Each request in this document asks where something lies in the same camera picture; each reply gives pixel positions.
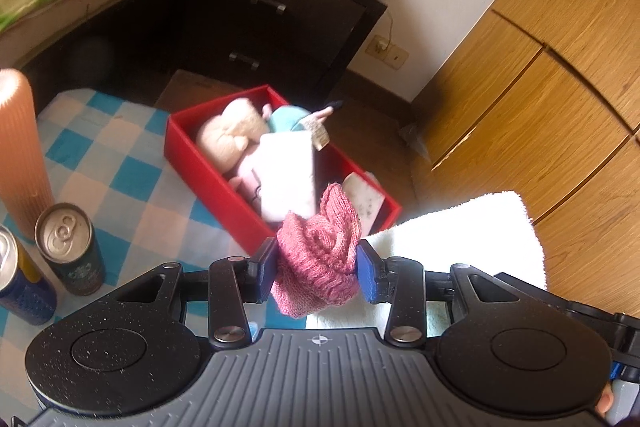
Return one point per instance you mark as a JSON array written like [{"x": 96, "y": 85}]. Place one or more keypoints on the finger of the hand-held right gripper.
[{"x": 530, "y": 282}]

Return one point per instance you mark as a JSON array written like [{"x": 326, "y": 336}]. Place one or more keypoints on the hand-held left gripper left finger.
[{"x": 262, "y": 272}]

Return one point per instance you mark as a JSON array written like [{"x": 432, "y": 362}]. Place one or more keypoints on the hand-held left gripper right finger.
[{"x": 369, "y": 274}]

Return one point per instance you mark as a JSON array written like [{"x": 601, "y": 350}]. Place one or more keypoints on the pink knitted sock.
[{"x": 315, "y": 257}]

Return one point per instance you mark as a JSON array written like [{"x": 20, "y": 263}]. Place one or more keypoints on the white towel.
[{"x": 475, "y": 232}]

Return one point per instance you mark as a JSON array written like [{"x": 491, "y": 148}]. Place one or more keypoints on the purple fluffy towel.
[{"x": 290, "y": 172}]

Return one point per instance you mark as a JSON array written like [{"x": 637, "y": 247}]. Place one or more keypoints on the red cardboard box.
[{"x": 210, "y": 177}]

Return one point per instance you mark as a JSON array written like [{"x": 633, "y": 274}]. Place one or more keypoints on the beige plush toy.
[{"x": 225, "y": 132}]

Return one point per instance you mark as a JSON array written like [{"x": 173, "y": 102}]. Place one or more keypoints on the pig plush doll teal shirt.
[{"x": 287, "y": 119}]

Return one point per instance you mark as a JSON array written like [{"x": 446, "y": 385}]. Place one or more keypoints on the person's right hand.
[{"x": 605, "y": 402}]

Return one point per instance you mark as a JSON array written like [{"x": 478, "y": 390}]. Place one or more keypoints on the blue white checkered tablecloth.
[{"x": 125, "y": 187}]

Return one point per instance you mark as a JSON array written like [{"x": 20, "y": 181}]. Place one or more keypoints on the dark green coffee can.
[{"x": 75, "y": 262}]

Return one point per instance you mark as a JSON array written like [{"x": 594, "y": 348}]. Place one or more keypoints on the brown cardboard box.
[{"x": 195, "y": 89}]

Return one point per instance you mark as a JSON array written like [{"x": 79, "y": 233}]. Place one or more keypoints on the wooden wardrobe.
[{"x": 550, "y": 57}]

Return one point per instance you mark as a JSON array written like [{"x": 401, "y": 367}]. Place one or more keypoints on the blue drink can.
[{"x": 22, "y": 287}]

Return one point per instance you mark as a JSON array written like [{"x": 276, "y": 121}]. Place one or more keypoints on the dark wooden nightstand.
[{"x": 310, "y": 27}]

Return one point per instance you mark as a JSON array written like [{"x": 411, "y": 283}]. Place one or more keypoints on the orange ribbed tube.
[{"x": 20, "y": 147}]

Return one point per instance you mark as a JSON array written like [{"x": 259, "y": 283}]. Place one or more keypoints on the dark wooden bed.
[{"x": 100, "y": 47}]

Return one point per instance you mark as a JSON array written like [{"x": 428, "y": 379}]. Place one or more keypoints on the mattress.
[{"x": 50, "y": 24}]

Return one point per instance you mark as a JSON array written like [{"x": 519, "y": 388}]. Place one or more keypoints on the wall power socket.
[{"x": 390, "y": 53}]

